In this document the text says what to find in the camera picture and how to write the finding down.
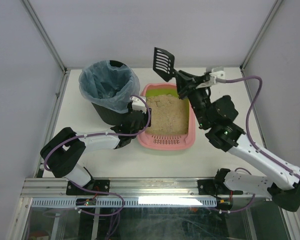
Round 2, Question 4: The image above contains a black trash bin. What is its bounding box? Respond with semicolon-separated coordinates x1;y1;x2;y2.
92;60;140;126

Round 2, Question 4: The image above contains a pink green litter box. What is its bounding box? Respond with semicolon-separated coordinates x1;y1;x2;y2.
137;83;196;151

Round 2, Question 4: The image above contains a blue plastic bin liner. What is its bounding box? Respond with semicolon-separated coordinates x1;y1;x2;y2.
79;60;140;114

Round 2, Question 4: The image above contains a black slotted litter scoop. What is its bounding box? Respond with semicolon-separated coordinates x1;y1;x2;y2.
153;47;175;82

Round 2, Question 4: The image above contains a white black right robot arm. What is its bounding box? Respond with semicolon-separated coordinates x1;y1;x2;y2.
173;70;300;212

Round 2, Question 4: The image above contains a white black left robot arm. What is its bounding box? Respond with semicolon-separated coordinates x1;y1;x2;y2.
40;110;151;194

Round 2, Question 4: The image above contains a beige cat litter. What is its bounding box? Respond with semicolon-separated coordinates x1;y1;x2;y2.
146;94;189;136

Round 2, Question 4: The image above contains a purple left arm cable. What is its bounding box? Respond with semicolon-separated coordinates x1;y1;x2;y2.
43;94;151;193

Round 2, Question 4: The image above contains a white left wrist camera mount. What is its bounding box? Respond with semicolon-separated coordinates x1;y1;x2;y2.
128;96;147;113

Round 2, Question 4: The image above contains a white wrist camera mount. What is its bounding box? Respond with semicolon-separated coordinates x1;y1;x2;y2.
128;96;147;113
196;67;226;89

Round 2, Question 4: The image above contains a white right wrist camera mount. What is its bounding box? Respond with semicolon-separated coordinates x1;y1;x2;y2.
196;67;226;89

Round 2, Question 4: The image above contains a right aluminium frame post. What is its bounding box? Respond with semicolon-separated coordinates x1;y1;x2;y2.
239;0;284;73

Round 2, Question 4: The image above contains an aluminium frame post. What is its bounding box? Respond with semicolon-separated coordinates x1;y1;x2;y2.
239;0;284;73
20;0;67;74

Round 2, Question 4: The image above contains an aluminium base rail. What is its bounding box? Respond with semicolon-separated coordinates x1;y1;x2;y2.
21;176;288;201

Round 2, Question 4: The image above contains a white slotted cable duct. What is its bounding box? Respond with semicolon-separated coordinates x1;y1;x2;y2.
32;196;217;208

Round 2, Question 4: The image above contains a left aluminium frame post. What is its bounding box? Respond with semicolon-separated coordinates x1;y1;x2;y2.
20;0;67;74

